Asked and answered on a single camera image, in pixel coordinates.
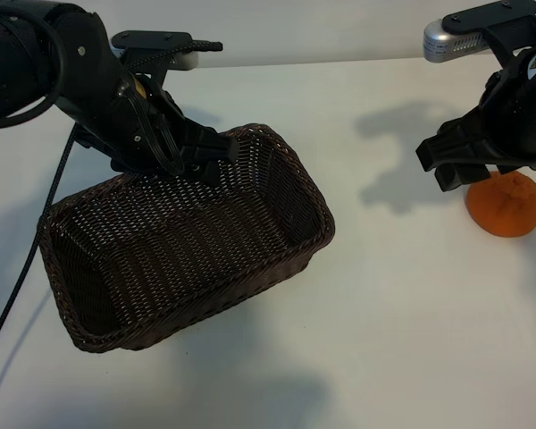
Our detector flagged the thin black gripper cables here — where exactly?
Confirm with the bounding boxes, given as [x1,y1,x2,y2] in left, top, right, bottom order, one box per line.
[127,87,183,176]

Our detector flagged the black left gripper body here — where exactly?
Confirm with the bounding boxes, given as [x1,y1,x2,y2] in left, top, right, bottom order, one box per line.
[73,57,239,176]

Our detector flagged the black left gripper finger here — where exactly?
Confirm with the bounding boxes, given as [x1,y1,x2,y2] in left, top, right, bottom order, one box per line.
[198,159,224,187]

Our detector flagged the black right camera bracket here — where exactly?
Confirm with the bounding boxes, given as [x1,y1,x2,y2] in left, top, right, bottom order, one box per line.
[441,0,536,68]

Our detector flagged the dark brown wicker basket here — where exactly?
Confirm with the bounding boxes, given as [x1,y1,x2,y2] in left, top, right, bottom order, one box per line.
[38,122,337,354]

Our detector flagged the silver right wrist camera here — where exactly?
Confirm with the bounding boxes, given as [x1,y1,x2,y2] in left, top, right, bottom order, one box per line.
[423,20,497,63]

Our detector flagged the black smooth arm cable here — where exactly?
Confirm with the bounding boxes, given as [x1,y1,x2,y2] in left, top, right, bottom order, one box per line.
[0,11,69,131]

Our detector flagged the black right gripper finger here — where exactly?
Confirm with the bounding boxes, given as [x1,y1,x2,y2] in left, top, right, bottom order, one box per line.
[457,161,491,185]
[433,164,468,193]

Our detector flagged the orange fruit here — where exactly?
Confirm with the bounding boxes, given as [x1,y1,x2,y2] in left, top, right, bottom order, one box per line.
[466,171,536,238]

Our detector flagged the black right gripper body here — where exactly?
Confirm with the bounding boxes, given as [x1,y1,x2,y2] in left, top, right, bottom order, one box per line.
[415,42,536,174]

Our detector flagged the black camera bracket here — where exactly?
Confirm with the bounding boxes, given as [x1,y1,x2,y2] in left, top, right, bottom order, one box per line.
[111,29,193,90]
[441,0,536,68]

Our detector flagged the black left camera bracket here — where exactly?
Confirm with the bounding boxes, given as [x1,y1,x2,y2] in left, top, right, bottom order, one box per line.
[111,29,193,90]

